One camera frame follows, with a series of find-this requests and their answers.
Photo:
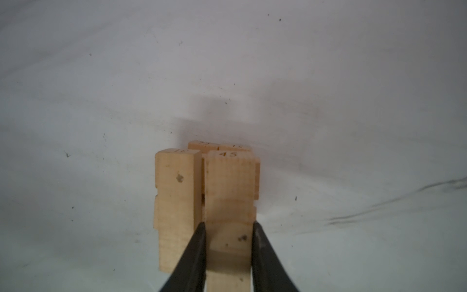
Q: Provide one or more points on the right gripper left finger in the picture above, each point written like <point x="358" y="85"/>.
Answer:
<point x="189" y="274"/>

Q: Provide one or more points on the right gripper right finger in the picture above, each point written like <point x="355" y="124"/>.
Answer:
<point x="267" y="271"/>

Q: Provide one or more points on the plain wood block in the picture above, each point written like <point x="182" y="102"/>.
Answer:
<point x="179" y="202"/>
<point x="250" y="165"/>

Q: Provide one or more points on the long wood block diagonal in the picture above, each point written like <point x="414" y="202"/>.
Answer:
<point x="229" y="208"/>

